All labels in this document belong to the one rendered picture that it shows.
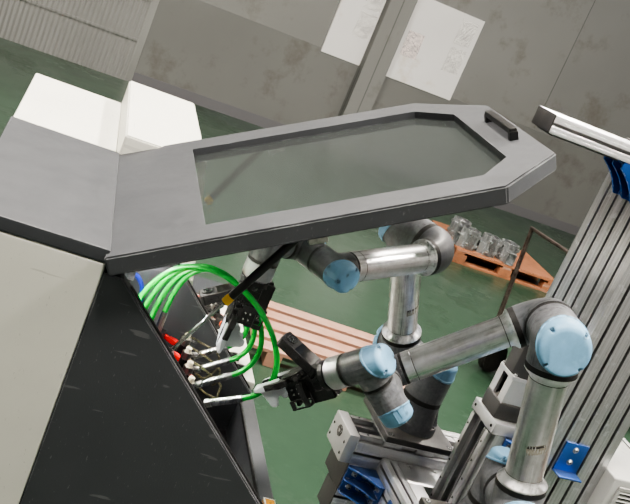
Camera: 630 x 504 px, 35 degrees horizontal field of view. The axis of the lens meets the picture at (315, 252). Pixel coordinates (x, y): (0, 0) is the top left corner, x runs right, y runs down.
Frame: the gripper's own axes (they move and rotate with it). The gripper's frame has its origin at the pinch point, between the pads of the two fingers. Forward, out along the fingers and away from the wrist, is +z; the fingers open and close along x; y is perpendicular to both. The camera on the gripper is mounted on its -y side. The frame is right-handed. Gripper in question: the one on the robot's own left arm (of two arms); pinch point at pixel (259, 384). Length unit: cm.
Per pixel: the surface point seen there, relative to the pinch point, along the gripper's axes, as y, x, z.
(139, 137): -66, 24, 22
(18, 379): -28, -48, 15
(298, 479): 89, 156, 136
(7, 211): -58, -45, 0
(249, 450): 19.1, 11.5, 22.3
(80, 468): -4.5, -41.9, 18.2
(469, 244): 101, 655, 254
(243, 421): 14.7, 22.9, 30.3
